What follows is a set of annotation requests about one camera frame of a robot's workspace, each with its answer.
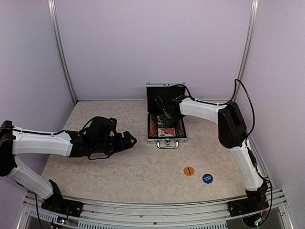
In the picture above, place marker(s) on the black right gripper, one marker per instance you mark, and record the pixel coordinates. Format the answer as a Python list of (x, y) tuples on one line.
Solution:
[(167, 121)]

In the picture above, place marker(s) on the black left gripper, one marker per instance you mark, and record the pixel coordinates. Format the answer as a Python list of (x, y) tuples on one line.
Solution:
[(120, 145)]

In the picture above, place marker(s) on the green poker chip stack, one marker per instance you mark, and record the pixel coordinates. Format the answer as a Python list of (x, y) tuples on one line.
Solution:
[(180, 133)]

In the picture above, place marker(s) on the aluminium poker set case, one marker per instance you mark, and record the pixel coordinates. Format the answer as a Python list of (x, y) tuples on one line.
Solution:
[(162, 97)]

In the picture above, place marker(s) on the orange big blind button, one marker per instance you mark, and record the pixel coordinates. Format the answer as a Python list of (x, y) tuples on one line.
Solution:
[(189, 171)]

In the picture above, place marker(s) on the blue small blind button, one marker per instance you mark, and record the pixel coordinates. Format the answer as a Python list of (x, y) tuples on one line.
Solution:
[(207, 178)]

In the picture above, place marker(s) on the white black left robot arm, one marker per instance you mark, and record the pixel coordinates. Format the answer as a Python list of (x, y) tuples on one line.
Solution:
[(98, 136)]

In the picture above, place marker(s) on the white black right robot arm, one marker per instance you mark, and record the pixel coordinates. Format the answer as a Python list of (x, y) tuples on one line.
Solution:
[(176, 102)]

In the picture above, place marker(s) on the right chip row in case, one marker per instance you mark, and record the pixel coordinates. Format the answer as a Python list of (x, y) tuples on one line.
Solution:
[(180, 126)]

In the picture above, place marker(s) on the red playing card deck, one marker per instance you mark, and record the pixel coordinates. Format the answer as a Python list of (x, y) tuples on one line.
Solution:
[(166, 132)]

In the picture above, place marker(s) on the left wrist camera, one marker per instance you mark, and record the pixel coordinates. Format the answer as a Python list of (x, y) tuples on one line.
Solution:
[(113, 122)]

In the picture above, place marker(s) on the front aluminium rail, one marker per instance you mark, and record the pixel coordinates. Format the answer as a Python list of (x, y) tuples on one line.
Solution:
[(201, 215)]

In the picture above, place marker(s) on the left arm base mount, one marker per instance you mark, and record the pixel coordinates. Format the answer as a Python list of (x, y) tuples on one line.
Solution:
[(63, 206)]

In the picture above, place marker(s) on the right aluminium frame post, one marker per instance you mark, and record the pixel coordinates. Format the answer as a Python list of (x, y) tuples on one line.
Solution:
[(248, 40)]

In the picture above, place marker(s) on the aluminium frame post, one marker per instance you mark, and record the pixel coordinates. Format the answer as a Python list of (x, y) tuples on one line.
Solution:
[(248, 40), (60, 50)]

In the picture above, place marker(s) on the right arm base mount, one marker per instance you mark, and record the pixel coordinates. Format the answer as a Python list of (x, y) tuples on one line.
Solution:
[(239, 207)]

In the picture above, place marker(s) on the left aluminium frame post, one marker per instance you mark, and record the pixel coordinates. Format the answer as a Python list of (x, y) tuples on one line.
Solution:
[(60, 50)]

